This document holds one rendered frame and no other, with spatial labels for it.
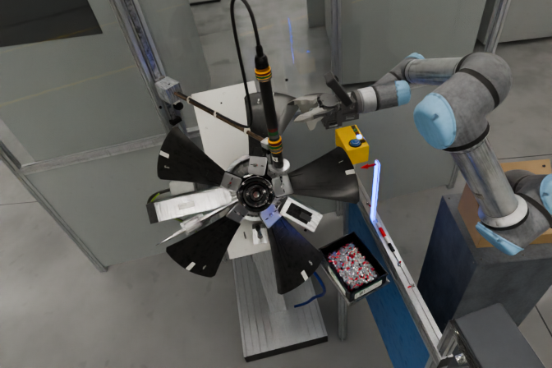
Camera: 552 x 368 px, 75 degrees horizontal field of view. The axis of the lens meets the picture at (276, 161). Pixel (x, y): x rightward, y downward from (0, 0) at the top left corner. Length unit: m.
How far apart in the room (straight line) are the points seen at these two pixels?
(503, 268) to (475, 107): 0.69
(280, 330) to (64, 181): 1.43
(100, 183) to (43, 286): 1.09
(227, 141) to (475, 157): 0.91
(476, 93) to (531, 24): 4.07
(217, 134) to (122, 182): 0.87
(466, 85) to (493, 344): 0.55
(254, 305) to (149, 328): 0.65
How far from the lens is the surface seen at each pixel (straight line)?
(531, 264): 1.45
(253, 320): 2.23
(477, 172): 0.97
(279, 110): 1.23
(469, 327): 0.97
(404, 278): 1.43
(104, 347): 2.58
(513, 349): 0.97
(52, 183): 2.27
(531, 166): 1.40
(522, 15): 4.82
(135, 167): 2.11
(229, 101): 1.48
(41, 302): 3.00
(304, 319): 2.21
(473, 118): 0.87
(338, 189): 1.24
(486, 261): 1.37
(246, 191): 1.19
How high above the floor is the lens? 2.09
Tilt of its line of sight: 42 degrees down
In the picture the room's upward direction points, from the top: 10 degrees counter-clockwise
